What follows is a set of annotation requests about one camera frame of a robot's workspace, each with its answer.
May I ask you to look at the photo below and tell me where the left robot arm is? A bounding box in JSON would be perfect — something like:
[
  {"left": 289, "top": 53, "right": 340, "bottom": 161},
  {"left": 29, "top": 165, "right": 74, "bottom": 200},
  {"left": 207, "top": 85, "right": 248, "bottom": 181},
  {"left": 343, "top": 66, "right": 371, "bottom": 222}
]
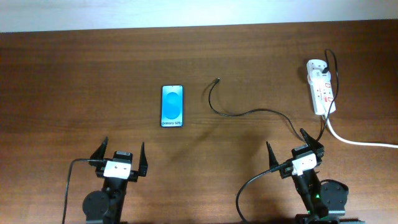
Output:
[{"left": 82, "top": 138, "right": 148, "bottom": 224}]

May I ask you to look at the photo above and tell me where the white charger plug adapter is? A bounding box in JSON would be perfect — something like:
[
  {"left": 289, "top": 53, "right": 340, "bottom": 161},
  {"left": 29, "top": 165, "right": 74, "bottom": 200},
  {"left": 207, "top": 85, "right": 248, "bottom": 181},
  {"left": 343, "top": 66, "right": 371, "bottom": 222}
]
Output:
[{"left": 307, "top": 69, "right": 331, "bottom": 85}]

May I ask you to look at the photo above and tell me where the black charging cable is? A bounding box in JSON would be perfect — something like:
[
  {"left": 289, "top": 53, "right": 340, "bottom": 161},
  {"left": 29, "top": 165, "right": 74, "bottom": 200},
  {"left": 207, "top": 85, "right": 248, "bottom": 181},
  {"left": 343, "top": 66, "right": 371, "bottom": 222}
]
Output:
[{"left": 208, "top": 49, "right": 340, "bottom": 144}]

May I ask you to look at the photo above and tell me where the blue screen Galaxy smartphone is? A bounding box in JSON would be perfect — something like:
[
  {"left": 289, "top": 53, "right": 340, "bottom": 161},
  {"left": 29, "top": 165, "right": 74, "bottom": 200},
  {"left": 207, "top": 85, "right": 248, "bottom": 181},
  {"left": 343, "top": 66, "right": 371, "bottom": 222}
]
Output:
[{"left": 160, "top": 85, "right": 183, "bottom": 128}]

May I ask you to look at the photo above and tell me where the white power strip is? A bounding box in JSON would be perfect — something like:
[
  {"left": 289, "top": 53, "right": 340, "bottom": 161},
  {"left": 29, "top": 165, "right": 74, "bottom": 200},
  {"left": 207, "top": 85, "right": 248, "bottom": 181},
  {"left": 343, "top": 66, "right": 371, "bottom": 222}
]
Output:
[{"left": 307, "top": 59, "right": 336, "bottom": 117}]

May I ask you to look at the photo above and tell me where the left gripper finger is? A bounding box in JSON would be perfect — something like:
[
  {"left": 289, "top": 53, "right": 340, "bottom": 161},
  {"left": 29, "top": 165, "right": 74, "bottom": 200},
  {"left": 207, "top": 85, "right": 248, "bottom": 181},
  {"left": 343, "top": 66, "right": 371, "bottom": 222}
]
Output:
[
  {"left": 138, "top": 142, "right": 148, "bottom": 177},
  {"left": 89, "top": 137, "right": 108, "bottom": 166}
]

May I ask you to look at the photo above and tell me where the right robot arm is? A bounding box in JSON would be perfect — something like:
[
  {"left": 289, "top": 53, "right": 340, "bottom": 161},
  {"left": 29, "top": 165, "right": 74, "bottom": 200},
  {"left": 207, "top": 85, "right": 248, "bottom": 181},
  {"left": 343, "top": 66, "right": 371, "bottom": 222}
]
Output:
[{"left": 266, "top": 129, "right": 349, "bottom": 223}]

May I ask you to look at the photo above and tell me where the white power strip cord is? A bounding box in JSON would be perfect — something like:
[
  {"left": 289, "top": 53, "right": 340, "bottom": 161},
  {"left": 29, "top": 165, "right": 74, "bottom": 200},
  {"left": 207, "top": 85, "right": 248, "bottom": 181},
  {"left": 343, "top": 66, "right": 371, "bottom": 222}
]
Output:
[{"left": 323, "top": 113, "right": 398, "bottom": 149}]

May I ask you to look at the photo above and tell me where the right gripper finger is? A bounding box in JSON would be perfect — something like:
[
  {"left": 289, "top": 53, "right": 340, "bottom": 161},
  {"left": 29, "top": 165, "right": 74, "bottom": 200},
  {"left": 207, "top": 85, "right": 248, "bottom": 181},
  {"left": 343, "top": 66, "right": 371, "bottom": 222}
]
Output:
[
  {"left": 300, "top": 128, "right": 318, "bottom": 146},
  {"left": 266, "top": 141, "right": 279, "bottom": 170}
]

